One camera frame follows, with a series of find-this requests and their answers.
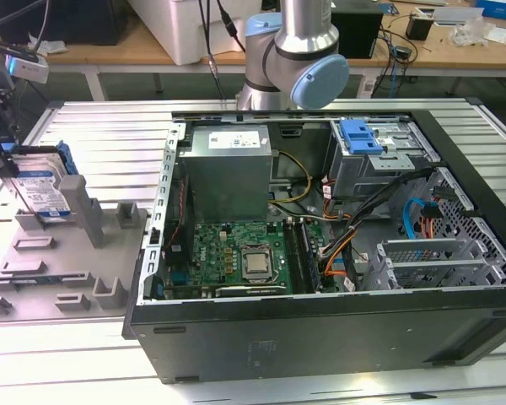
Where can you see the hard disk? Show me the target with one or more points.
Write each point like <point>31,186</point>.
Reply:
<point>38,198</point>

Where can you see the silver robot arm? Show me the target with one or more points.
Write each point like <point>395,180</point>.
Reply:
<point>303,25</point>

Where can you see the silver metal disk bay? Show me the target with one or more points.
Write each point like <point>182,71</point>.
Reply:
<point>421,244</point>

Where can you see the crumpled white paper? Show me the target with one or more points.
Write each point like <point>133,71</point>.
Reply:
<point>50,46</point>

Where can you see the large black box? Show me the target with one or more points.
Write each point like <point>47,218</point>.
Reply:
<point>67,21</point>

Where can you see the gray parts rack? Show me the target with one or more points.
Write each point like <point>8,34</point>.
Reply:
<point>59,270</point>

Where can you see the wooden desk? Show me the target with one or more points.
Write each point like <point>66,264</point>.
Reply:
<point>109,52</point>

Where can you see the big white box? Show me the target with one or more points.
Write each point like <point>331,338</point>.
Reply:
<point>173,34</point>

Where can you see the gray power supply unit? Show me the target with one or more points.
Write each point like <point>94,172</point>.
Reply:
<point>227,185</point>

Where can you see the green motherboard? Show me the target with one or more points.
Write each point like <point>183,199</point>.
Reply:
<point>219,253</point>

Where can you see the silver CPU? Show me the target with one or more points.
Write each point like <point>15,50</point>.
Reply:
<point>256,262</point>

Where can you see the CPU socket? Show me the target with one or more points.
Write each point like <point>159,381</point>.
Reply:
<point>257,278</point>

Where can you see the black graphics card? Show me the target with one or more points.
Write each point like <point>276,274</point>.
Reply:
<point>253,290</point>

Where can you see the black RAM slot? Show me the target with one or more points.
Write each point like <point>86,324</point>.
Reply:
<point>291,257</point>
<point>297,257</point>
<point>303,257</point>

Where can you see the RAM stick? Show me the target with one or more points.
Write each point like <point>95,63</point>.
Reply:
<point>311,257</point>

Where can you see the blue plastic drive latch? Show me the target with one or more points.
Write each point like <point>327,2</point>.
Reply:
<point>360,139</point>

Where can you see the silver optical drive cage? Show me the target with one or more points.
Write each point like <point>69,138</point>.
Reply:
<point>362,177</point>

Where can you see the black PC case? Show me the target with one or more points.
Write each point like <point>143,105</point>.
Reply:
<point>320,337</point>

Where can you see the black square box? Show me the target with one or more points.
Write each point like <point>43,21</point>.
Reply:
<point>358,38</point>

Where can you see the small black box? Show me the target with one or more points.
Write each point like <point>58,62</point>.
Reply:
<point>418,27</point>

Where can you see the gray flat tray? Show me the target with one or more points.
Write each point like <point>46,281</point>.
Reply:
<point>455,16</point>

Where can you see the clear plastic bag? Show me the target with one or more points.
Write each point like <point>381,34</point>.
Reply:
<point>472,34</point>

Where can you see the blue cardboard box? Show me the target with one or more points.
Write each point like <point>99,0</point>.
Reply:
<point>502,8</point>

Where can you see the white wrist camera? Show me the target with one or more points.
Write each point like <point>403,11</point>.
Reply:
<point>29,71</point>

